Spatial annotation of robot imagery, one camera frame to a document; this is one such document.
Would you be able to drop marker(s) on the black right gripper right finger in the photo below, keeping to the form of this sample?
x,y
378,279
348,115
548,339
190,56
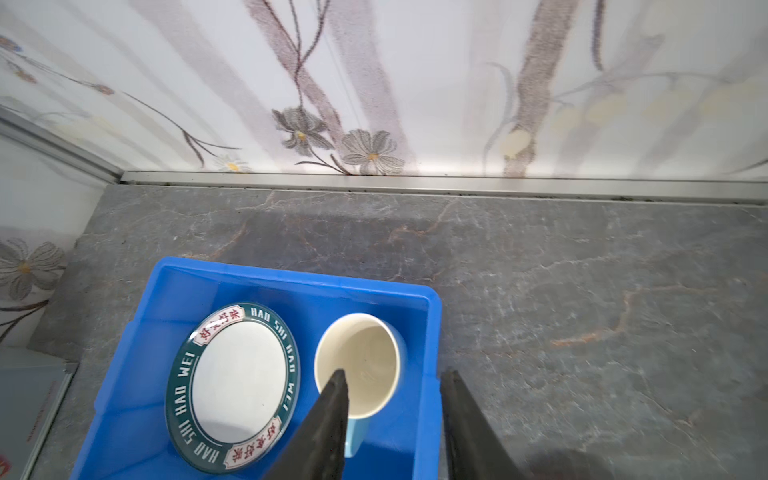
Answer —
x,y
473,450

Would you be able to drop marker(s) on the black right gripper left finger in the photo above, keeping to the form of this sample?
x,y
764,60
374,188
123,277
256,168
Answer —
x,y
316,450

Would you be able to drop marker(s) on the light blue ceramic mug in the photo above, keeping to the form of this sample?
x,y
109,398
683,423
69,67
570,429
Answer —
x,y
372,355

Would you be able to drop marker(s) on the blue plastic bin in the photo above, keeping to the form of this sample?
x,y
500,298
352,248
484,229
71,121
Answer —
x,y
129,439

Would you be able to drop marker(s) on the aluminium frame rail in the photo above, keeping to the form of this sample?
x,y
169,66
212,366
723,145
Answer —
x,y
24,131

